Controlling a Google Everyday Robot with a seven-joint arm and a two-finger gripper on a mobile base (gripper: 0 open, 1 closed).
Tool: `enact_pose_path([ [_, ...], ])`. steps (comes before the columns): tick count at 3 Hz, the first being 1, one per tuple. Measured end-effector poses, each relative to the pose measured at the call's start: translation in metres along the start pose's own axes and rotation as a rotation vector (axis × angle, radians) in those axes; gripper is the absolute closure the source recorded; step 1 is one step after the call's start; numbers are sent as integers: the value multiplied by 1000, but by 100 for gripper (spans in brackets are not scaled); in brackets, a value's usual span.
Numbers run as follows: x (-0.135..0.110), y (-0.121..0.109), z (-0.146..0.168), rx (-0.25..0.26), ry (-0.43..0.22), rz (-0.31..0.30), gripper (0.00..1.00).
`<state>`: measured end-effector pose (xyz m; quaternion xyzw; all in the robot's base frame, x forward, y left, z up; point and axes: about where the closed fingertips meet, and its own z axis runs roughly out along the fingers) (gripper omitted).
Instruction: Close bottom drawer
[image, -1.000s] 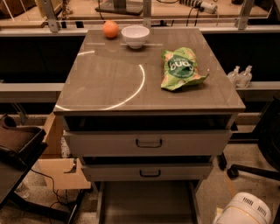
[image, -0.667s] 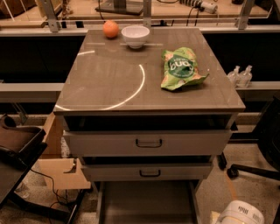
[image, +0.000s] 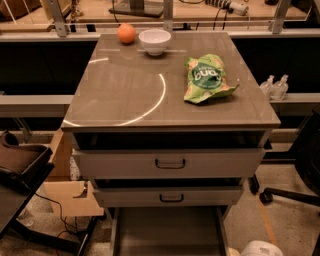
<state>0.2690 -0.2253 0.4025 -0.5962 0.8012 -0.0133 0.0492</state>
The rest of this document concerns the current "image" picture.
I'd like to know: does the grey bottom drawer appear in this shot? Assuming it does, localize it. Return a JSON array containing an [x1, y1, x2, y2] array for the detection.
[[110, 207, 230, 256]]

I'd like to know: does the grey drawer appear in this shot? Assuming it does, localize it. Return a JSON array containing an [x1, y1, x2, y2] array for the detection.
[[73, 148, 265, 179], [110, 207, 230, 256], [94, 186, 243, 208]]

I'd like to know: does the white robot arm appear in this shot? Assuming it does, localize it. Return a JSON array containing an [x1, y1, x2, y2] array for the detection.
[[227, 240, 284, 256]]

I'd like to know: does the grey drawer cabinet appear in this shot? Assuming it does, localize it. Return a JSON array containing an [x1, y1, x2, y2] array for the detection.
[[60, 31, 282, 256]]

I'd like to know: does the grey top drawer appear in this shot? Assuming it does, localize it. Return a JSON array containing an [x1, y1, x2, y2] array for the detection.
[[73, 148, 265, 179]]

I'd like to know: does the grey middle drawer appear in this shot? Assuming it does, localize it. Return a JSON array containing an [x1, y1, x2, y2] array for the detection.
[[94, 186, 243, 208]]

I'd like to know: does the green chip bag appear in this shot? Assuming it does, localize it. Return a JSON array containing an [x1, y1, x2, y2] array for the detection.
[[184, 54, 239, 104]]

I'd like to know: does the white bowl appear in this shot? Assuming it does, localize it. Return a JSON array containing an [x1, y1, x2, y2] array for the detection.
[[138, 29, 171, 56]]

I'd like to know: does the orange fruit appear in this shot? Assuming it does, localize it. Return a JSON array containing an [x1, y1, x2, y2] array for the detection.
[[117, 23, 136, 44]]

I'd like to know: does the clear bottle left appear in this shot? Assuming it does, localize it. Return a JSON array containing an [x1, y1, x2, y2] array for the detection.
[[260, 75, 274, 99]]

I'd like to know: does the cardboard box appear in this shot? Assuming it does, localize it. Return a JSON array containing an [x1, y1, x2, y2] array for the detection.
[[43, 129, 104, 217]]

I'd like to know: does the black monitor base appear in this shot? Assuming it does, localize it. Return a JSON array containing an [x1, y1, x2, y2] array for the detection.
[[109, 0, 163, 18]]

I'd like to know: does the white power strip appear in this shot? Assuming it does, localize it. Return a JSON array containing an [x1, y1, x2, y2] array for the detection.
[[205, 0, 249, 16]]

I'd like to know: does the black side table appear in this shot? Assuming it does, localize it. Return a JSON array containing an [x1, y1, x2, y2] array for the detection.
[[0, 130, 98, 256]]

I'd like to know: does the black office chair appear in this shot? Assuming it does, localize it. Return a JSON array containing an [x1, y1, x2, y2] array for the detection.
[[249, 107, 320, 256]]

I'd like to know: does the black floor cable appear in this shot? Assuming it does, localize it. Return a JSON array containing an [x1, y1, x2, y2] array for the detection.
[[34, 192, 88, 239]]

